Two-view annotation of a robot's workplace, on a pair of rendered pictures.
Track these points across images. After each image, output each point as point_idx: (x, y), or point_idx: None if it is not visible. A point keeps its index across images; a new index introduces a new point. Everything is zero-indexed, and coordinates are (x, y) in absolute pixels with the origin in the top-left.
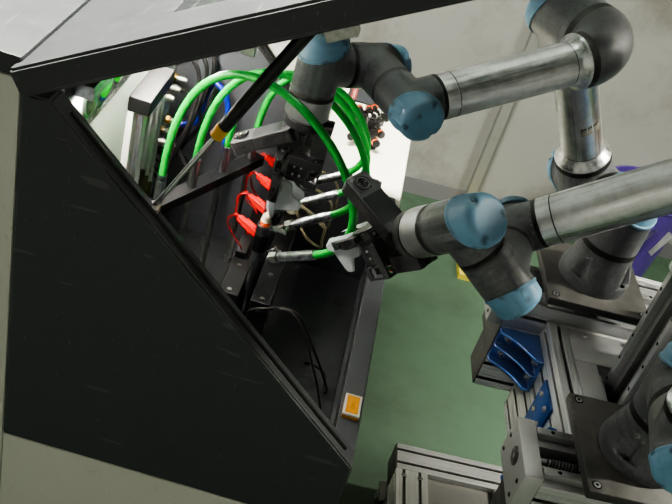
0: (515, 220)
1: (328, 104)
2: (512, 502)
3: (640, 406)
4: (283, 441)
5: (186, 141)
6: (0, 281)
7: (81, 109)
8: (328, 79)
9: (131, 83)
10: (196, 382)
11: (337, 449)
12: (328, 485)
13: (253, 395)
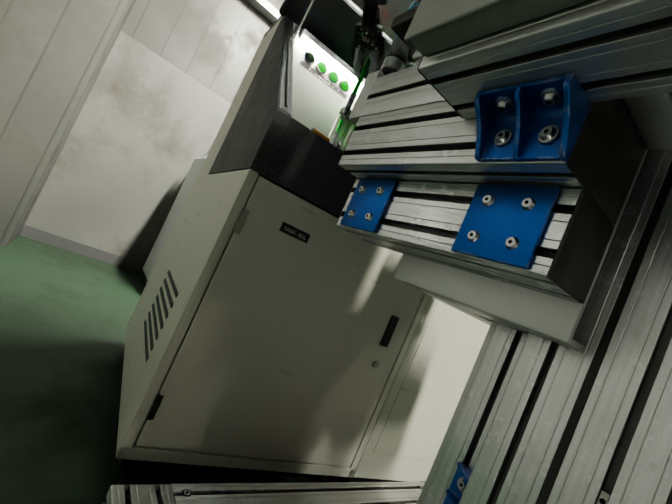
0: None
1: (396, 57)
2: (353, 108)
3: None
4: (265, 110)
5: None
6: (244, 95)
7: (304, 53)
8: (397, 44)
9: (344, 104)
10: (259, 98)
11: (280, 99)
12: (265, 129)
13: (270, 88)
